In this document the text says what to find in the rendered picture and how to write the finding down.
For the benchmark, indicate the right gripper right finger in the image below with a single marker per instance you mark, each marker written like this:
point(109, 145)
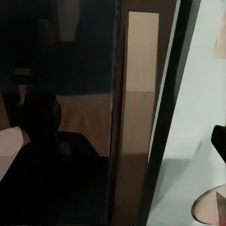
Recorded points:
point(218, 139)

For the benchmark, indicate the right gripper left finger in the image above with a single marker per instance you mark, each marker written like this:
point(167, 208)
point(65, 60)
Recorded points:
point(11, 141)

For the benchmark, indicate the microwave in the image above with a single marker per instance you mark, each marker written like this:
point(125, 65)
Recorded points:
point(117, 101)

